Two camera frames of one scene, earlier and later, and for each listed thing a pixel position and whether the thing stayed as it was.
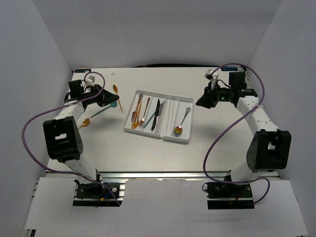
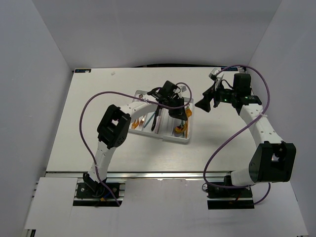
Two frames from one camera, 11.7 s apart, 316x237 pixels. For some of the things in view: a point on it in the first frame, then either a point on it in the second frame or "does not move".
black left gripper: x=106 y=98 → x=179 y=113
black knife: x=154 y=122 does not move
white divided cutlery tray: x=167 y=116 does not move
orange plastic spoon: x=116 y=90 → x=188 y=113
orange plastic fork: x=136 y=123 does not move
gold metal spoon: x=85 y=123 → x=179 y=130
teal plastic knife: x=150 y=120 does not move
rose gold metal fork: x=141 y=122 does not move
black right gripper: x=204 y=101 does not move
